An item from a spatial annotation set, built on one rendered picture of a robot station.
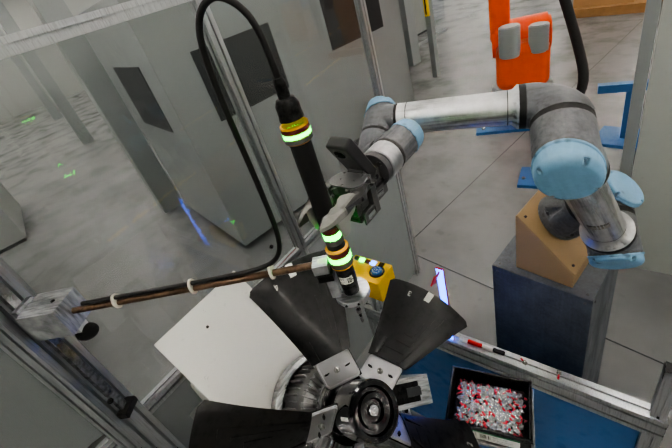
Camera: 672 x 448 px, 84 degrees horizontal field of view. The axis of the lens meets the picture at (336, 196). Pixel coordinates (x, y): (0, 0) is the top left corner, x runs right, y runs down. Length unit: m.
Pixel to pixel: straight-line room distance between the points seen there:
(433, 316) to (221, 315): 0.55
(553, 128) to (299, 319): 0.66
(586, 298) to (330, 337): 0.79
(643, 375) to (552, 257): 1.24
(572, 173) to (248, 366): 0.85
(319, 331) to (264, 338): 0.24
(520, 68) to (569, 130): 3.63
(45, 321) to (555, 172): 1.02
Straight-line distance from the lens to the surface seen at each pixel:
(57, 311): 0.95
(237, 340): 1.07
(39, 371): 1.13
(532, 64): 4.42
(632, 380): 2.42
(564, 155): 0.77
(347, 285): 0.72
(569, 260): 1.33
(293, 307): 0.90
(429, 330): 1.02
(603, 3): 8.57
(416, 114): 0.90
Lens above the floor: 2.00
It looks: 31 degrees down
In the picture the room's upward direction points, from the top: 18 degrees counter-clockwise
